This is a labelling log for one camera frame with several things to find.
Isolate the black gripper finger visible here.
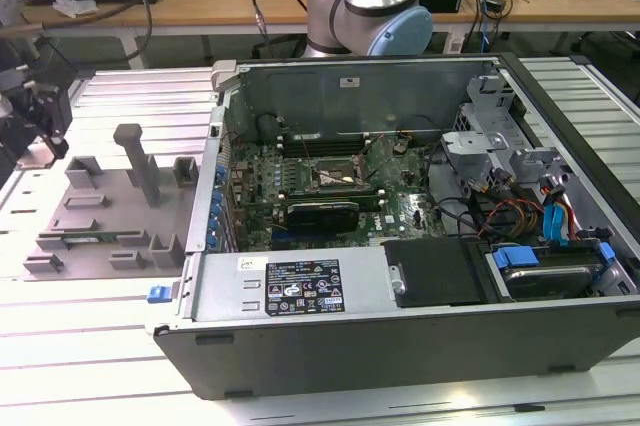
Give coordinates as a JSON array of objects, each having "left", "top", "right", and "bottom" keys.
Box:
[{"left": 49, "top": 130, "right": 70, "bottom": 161}]

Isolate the thin wire locking lever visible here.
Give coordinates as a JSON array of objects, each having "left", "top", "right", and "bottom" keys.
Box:
[
  {"left": 299, "top": 135, "right": 324, "bottom": 183},
  {"left": 363, "top": 135, "right": 386, "bottom": 183}
]

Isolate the metal socket cover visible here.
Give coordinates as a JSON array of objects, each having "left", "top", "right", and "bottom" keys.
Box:
[{"left": 351, "top": 149, "right": 371, "bottom": 183}]

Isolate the CPU socket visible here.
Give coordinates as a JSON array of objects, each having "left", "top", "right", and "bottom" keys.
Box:
[{"left": 307, "top": 154, "right": 366, "bottom": 193}]

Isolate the crumpled white paper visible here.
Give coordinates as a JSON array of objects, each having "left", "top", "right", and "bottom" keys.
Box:
[{"left": 51, "top": 0, "right": 100, "bottom": 18}]

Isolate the green RAM stick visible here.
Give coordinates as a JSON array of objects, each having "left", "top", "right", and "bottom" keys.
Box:
[{"left": 62, "top": 231, "right": 146, "bottom": 246}]

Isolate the grey parts rack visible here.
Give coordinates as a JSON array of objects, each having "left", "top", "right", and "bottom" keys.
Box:
[{"left": 22, "top": 123, "right": 202, "bottom": 282}]

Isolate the grey case release latch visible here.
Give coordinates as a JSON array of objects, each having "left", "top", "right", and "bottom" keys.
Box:
[{"left": 209, "top": 59, "right": 240, "bottom": 95}]

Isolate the silver power supply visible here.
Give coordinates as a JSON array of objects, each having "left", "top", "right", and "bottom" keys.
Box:
[{"left": 191, "top": 247, "right": 401, "bottom": 323}]

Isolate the black graphics card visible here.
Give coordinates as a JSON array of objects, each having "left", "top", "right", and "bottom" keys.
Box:
[{"left": 272, "top": 198, "right": 361, "bottom": 237}]

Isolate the green motherboard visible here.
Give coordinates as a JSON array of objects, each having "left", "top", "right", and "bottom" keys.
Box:
[{"left": 222, "top": 133, "right": 454, "bottom": 253}]

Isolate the black disk bay cover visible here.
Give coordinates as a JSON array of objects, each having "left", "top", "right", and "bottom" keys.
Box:
[{"left": 380, "top": 238, "right": 490, "bottom": 309}]

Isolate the open black PC case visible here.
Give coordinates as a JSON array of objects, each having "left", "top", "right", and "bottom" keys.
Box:
[{"left": 152, "top": 52, "right": 640, "bottom": 401}]

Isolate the grey metal drive cage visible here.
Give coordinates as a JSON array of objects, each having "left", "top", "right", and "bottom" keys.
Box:
[{"left": 439, "top": 73, "right": 574, "bottom": 207}]

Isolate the hard disk in blue carrier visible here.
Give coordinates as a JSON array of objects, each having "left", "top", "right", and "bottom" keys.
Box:
[{"left": 488, "top": 240, "right": 617, "bottom": 303}]

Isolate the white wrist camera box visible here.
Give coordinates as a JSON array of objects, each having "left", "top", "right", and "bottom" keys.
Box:
[{"left": 0, "top": 63, "right": 32, "bottom": 117}]

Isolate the black looped cable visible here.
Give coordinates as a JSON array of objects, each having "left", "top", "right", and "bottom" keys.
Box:
[{"left": 255, "top": 113, "right": 282, "bottom": 143}]

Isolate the coloured power wire bundle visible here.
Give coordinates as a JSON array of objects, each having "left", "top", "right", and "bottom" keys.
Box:
[{"left": 477, "top": 199, "right": 547, "bottom": 242}]

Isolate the blue flat data wire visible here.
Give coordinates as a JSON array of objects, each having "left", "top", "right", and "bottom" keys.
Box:
[{"left": 543, "top": 201, "right": 570, "bottom": 248}]

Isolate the orange data wire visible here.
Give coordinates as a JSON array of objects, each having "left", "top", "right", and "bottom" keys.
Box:
[{"left": 559, "top": 195, "right": 604, "bottom": 243}]

